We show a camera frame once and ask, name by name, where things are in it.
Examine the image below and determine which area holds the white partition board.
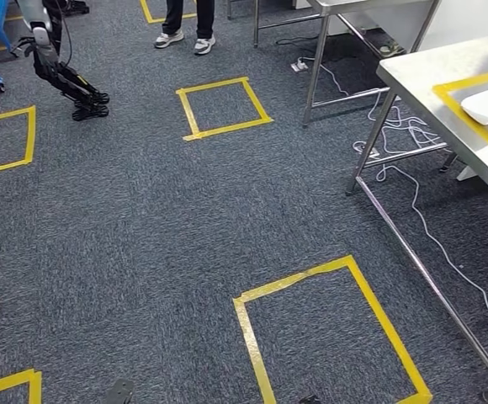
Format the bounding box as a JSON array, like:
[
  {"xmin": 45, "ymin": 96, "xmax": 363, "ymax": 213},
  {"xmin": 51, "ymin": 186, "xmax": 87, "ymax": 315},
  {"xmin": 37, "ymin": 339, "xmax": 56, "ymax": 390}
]
[{"xmin": 353, "ymin": 0, "xmax": 488, "ymax": 57}]

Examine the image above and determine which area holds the stainless steel table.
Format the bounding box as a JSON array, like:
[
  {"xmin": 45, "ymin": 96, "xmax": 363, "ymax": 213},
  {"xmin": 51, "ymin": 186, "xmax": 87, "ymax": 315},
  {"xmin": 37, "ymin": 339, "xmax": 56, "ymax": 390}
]
[{"xmin": 227, "ymin": 0, "xmax": 443, "ymax": 128}]

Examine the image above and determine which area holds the yellow floor tape marking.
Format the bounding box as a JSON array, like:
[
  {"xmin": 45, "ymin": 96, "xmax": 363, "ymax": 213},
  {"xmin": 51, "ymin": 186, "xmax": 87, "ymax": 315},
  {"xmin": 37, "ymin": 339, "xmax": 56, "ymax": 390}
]
[
  {"xmin": 232, "ymin": 255, "xmax": 433, "ymax": 404},
  {"xmin": 139, "ymin": 0, "xmax": 198, "ymax": 25}
]

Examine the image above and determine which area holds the black floor cable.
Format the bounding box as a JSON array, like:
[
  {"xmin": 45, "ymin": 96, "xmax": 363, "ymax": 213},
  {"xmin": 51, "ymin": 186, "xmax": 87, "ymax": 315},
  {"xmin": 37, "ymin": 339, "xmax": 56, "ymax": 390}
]
[{"xmin": 274, "ymin": 35, "xmax": 314, "ymax": 51}]

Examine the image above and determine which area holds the person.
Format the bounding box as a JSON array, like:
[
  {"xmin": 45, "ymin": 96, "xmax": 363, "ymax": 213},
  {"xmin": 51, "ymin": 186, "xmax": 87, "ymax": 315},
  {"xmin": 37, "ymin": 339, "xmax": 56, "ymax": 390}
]
[{"xmin": 154, "ymin": 0, "xmax": 217, "ymax": 56}]

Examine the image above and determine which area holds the white floor cable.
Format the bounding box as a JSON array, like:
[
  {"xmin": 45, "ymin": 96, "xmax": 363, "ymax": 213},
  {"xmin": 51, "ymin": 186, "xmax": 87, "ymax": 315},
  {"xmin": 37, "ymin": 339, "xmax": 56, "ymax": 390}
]
[
  {"xmin": 301, "ymin": 56, "xmax": 350, "ymax": 98},
  {"xmin": 350, "ymin": 92, "xmax": 453, "ymax": 183},
  {"xmin": 376, "ymin": 164, "xmax": 488, "ymax": 351}
]

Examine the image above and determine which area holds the black legged robot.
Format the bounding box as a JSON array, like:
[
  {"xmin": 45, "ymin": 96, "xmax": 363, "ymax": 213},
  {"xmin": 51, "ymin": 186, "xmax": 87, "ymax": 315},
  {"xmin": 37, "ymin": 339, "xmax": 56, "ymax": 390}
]
[{"xmin": 10, "ymin": 0, "xmax": 110, "ymax": 122}]

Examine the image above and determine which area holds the robot's black left foot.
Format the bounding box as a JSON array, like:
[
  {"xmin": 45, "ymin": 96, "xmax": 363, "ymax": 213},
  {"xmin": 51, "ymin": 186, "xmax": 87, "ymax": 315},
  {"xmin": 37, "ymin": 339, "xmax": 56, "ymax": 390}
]
[{"xmin": 102, "ymin": 379, "xmax": 135, "ymax": 404}]

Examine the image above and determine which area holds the stainless steel workbench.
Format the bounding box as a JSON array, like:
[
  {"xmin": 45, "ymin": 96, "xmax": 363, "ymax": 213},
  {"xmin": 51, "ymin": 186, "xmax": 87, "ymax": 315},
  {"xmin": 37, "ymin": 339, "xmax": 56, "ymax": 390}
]
[{"xmin": 346, "ymin": 30, "xmax": 488, "ymax": 404}]

